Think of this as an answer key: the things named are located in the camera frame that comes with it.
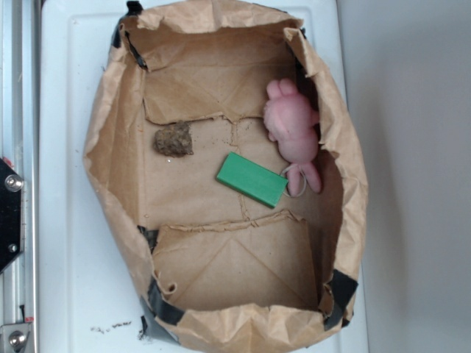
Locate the green rectangular block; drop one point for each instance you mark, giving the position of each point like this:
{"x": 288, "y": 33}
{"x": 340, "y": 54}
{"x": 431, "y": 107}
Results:
{"x": 252, "y": 180}

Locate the brown paper bag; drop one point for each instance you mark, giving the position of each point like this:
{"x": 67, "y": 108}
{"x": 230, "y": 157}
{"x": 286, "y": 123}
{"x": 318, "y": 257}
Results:
{"x": 214, "y": 269}

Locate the brown crumbly lump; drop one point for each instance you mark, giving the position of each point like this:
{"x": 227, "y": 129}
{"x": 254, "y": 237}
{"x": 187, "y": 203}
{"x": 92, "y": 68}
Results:
{"x": 174, "y": 140}

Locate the pink plush bunny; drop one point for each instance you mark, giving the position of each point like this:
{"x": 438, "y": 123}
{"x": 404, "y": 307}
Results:
{"x": 290, "y": 121}

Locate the white tray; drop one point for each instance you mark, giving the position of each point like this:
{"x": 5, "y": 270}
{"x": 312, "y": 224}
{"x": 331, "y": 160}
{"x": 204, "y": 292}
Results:
{"x": 86, "y": 299}

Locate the black mounting bracket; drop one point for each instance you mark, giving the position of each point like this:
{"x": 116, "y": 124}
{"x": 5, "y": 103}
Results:
{"x": 11, "y": 215}

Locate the aluminium frame rail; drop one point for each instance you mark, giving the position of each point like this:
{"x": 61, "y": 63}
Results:
{"x": 19, "y": 136}

